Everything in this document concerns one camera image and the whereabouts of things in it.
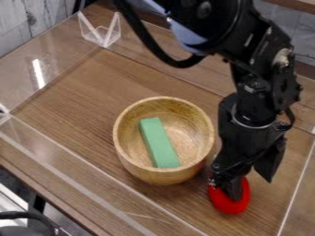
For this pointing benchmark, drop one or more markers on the clear acrylic corner bracket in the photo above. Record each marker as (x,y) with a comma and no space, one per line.
(103,36)

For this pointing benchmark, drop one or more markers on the green rectangular block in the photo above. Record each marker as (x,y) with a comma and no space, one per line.
(162,152)

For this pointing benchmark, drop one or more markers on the clear acrylic tray wall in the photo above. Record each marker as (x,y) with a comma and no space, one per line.
(66,88)

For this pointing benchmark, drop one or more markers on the round wooden bowl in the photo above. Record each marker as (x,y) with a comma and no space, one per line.
(190,130)

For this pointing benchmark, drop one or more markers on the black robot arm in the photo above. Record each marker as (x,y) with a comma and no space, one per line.
(229,28)

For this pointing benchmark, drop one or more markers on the red plush strawberry fruit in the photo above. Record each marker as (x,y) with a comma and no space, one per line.
(225,204)

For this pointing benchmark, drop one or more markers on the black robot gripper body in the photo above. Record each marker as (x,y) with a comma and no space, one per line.
(248,130)

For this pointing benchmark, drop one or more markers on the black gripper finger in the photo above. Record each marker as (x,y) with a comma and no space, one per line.
(269,162)
(234,189)

